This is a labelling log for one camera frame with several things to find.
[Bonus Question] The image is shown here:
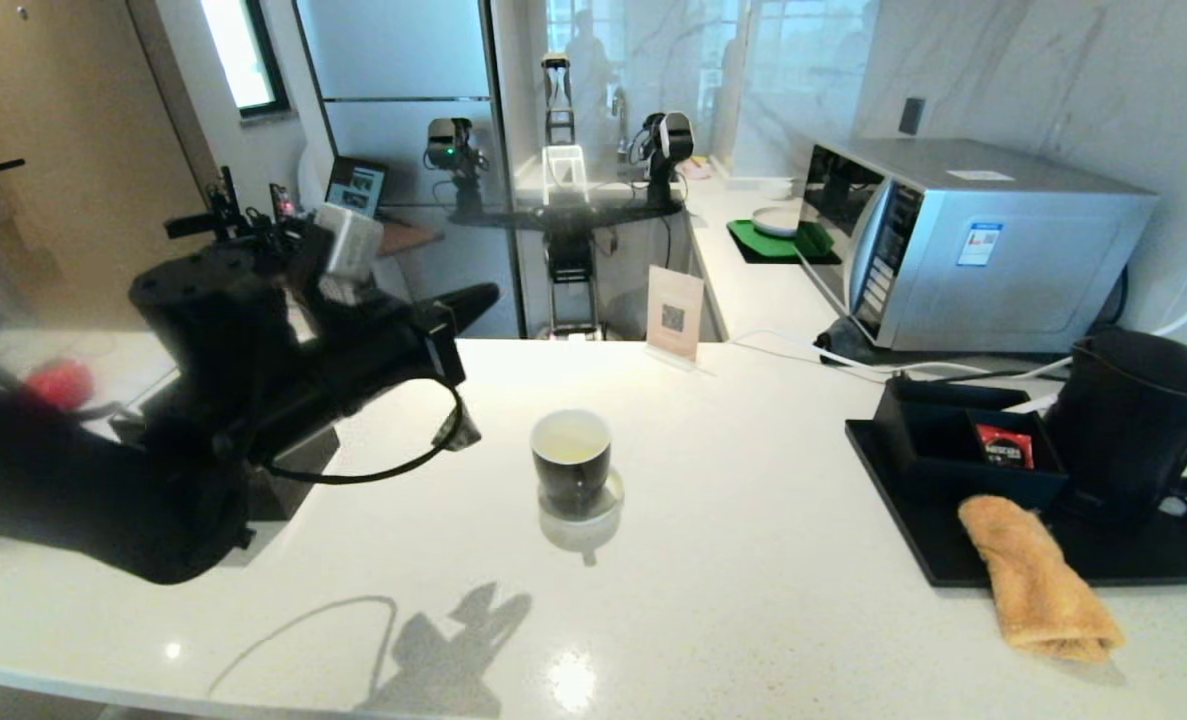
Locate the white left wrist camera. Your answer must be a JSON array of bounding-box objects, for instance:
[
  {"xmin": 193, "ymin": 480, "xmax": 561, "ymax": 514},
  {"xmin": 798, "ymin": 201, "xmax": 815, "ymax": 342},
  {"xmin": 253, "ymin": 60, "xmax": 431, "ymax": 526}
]
[{"xmin": 313, "ymin": 204, "xmax": 385, "ymax": 287}]

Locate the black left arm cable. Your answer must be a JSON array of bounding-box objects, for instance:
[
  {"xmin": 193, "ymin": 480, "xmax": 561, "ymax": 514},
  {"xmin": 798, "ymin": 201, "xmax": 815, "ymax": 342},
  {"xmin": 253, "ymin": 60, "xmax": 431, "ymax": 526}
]
[{"xmin": 261, "ymin": 378, "xmax": 467, "ymax": 487}]

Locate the orange folded towel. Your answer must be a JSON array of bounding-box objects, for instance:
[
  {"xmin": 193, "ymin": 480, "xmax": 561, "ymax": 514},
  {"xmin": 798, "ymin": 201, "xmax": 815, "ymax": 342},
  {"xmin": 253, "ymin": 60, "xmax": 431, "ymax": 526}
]
[{"xmin": 958, "ymin": 495, "xmax": 1126, "ymax": 665}]

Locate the background robot torso column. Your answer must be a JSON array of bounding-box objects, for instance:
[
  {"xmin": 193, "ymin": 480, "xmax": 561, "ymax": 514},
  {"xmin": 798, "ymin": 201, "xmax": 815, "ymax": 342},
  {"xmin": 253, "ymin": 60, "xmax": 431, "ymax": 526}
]
[{"xmin": 541, "ymin": 52, "xmax": 599, "ymax": 339}]

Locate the window with dark frame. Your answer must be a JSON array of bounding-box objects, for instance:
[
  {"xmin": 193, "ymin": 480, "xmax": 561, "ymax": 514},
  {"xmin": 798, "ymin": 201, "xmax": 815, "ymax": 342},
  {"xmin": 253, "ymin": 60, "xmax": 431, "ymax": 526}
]
[{"xmin": 201, "ymin": 0, "xmax": 292, "ymax": 123}]

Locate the black cup white inside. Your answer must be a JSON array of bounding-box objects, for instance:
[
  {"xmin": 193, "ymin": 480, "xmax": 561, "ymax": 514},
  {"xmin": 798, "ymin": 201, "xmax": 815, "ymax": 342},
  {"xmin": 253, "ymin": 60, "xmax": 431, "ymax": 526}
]
[{"xmin": 531, "ymin": 409, "xmax": 614, "ymax": 518}]

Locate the black serving tray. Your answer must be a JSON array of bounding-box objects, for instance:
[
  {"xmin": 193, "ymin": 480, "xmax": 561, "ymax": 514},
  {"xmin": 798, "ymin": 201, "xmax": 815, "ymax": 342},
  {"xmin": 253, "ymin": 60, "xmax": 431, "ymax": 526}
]
[{"xmin": 843, "ymin": 418, "xmax": 1187, "ymax": 589}]

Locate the open laptop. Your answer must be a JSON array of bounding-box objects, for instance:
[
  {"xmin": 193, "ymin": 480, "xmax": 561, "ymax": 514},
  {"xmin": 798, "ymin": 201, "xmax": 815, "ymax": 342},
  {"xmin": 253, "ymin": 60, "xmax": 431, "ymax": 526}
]
[{"xmin": 325, "ymin": 158, "xmax": 391, "ymax": 217}]

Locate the wooden desk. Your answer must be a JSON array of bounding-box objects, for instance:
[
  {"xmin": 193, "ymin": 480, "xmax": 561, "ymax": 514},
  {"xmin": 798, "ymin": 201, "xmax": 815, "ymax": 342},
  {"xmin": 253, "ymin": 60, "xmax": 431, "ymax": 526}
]
[{"xmin": 378, "ymin": 222, "xmax": 444, "ymax": 257}]

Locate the black sachet organizer box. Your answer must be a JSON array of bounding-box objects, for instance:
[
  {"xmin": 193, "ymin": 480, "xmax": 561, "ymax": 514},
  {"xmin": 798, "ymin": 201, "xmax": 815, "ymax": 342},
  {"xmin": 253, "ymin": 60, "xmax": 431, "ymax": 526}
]
[{"xmin": 873, "ymin": 378, "xmax": 1070, "ymax": 511}]

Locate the black tissue box white top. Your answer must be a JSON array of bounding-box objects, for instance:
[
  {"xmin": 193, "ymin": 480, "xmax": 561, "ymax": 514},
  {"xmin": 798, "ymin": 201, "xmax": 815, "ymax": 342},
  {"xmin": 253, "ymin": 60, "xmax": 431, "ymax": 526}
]
[{"xmin": 245, "ymin": 422, "xmax": 342, "ymax": 523}]

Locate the dark curved tabletop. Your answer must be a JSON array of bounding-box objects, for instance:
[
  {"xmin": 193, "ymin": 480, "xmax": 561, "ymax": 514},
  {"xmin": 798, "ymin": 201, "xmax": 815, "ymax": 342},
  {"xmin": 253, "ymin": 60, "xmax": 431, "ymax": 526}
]
[{"xmin": 450, "ymin": 198, "xmax": 689, "ymax": 233}]

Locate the beige QR code sign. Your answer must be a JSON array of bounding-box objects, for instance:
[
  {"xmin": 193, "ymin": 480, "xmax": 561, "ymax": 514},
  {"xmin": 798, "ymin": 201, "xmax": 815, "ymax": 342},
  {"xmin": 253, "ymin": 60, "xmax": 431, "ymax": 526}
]
[{"xmin": 643, "ymin": 266, "xmax": 706, "ymax": 373}]

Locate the light brown wooden door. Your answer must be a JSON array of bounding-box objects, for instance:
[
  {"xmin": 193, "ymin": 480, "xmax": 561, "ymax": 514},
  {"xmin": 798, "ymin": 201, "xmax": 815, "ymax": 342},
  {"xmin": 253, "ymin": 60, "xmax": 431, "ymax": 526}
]
[{"xmin": 0, "ymin": 0, "xmax": 246, "ymax": 331}]

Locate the red round object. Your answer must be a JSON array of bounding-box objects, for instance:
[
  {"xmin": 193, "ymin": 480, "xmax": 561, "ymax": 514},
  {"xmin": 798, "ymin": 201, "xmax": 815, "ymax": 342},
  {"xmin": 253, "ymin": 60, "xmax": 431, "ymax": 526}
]
[{"xmin": 25, "ymin": 360, "xmax": 94, "ymax": 411}]

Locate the metal faucet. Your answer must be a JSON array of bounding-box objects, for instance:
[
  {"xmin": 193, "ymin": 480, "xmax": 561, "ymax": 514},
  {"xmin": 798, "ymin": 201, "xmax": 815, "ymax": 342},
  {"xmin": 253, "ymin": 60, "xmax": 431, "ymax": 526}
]
[{"xmin": 608, "ymin": 85, "xmax": 636, "ymax": 163}]

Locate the black electric kettle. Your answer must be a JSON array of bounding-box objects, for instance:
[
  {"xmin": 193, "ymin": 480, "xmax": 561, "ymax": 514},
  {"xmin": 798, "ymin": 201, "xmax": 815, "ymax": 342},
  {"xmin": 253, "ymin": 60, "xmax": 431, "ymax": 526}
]
[{"xmin": 1041, "ymin": 325, "xmax": 1187, "ymax": 526}]

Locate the round glass coaster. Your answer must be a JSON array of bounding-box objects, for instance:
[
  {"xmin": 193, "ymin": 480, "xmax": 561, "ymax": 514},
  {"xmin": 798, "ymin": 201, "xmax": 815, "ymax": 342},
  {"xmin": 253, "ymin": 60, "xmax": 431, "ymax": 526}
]
[{"xmin": 538, "ymin": 470, "xmax": 626, "ymax": 523}]

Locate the white bowl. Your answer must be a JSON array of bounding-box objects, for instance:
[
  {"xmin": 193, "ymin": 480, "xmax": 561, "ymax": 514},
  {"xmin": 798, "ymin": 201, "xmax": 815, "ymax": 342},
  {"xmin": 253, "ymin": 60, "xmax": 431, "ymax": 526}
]
[{"xmin": 750, "ymin": 205, "xmax": 804, "ymax": 239}]

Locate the red coffee sachet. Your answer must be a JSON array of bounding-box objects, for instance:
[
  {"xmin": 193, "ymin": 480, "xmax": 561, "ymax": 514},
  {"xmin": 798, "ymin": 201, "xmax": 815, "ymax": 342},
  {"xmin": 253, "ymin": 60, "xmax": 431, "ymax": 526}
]
[{"xmin": 975, "ymin": 425, "xmax": 1038, "ymax": 471}]

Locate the green tray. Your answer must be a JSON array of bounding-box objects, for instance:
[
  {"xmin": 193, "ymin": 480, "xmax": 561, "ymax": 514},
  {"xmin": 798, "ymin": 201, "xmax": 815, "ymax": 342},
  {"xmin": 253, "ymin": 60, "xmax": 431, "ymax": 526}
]
[{"xmin": 728, "ymin": 220, "xmax": 842, "ymax": 267}]

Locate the black teleoperation rig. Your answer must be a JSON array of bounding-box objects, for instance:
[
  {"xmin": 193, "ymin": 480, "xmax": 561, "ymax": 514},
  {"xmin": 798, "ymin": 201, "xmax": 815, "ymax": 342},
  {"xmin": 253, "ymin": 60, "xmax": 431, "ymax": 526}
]
[{"xmin": 163, "ymin": 165, "xmax": 306, "ymax": 263}]

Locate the frosted glass partition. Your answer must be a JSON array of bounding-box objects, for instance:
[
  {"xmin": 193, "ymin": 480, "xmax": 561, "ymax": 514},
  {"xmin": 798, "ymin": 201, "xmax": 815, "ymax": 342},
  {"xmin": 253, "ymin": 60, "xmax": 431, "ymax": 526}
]
[{"xmin": 293, "ymin": 0, "xmax": 529, "ymax": 341}]

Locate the silver microwave oven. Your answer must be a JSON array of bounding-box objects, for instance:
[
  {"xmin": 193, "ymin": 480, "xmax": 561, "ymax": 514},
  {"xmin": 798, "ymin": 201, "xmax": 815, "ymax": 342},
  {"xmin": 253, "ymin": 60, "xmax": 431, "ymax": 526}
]
[{"xmin": 798, "ymin": 138, "xmax": 1162, "ymax": 355}]

